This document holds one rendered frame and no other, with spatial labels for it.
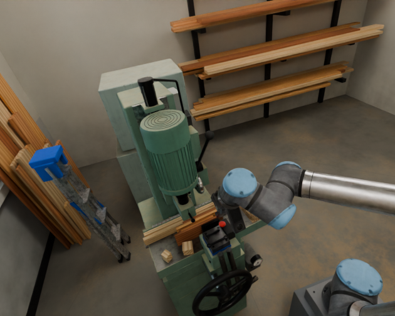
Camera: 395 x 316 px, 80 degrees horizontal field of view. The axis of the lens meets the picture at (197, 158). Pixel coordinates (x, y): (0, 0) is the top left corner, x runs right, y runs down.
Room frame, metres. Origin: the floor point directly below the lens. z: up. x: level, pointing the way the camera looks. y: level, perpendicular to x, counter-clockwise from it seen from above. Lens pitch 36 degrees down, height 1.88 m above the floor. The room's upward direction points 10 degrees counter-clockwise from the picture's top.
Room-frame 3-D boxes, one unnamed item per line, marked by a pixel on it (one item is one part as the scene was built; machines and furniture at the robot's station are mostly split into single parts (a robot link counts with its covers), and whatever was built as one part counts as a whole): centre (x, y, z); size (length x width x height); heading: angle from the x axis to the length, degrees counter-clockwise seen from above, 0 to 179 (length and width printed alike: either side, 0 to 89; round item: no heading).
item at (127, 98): (1.06, 0.19, 1.16); 0.22 x 0.22 x 0.72; 18
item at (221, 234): (0.62, -0.04, 0.99); 0.13 x 0.11 x 0.06; 108
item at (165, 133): (0.78, 0.10, 1.35); 0.18 x 0.18 x 0.31
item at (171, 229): (0.81, 0.01, 0.92); 0.67 x 0.02 x 0.04; 108
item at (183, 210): (0.80, 0.10, 1.03); 0.14 x 0.07 x 0.09; 18
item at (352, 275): (0.40, -0.54, 0.82); 0.17 x 0.15 x 0.18; 143
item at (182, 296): (0.89, 0.14, 0.35); 0.58 x 0.45 x 0.71; 18
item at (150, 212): (0.90, 0.14, 0.76); 0.57 x 0.45 x 0.09; 18
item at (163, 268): (0.70, 0.00, 0.87); 0.61 x 0.30 x 0.06; 108
